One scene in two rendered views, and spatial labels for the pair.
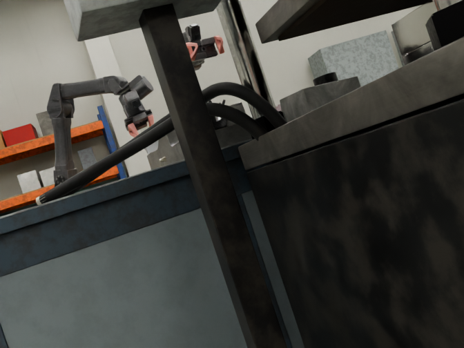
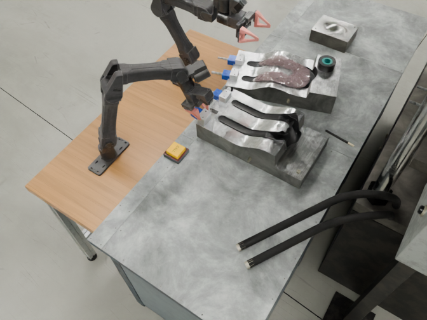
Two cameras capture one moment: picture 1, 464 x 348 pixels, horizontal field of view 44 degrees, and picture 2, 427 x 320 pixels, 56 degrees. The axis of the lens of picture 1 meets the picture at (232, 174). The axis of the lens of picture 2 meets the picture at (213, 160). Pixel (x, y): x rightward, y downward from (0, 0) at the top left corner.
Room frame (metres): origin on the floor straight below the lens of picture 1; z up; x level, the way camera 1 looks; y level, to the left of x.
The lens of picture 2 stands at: (1.10, 0.86, 2.19)
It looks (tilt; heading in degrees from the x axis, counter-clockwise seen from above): 55 degrees down; 324
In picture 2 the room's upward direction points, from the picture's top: 2 degrees counter-clockwise
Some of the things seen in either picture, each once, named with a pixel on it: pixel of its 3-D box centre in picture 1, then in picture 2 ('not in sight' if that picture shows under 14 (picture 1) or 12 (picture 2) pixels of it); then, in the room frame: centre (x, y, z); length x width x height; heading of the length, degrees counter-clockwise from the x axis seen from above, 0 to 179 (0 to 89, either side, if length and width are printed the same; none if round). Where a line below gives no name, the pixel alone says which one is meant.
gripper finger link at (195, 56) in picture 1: (197, 48); (249, 33); (2.05, -0.02, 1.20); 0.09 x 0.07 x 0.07; 20
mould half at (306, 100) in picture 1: (287, 119); (283, 75); (2.04, -0.25, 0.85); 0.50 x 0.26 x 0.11; 36
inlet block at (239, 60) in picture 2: not in sight; (230, 60); (2.29, -0.13, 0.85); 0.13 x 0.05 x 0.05; 36
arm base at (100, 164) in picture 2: not in sight; (107, 150); (2.19, 0.62, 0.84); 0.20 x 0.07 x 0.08; 109
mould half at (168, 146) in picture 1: (199, 139); (262, 131); (1.84, 0.06, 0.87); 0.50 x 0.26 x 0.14; 19
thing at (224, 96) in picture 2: not in sight; (216, 94); (2.12, 0.09, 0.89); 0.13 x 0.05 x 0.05; 19
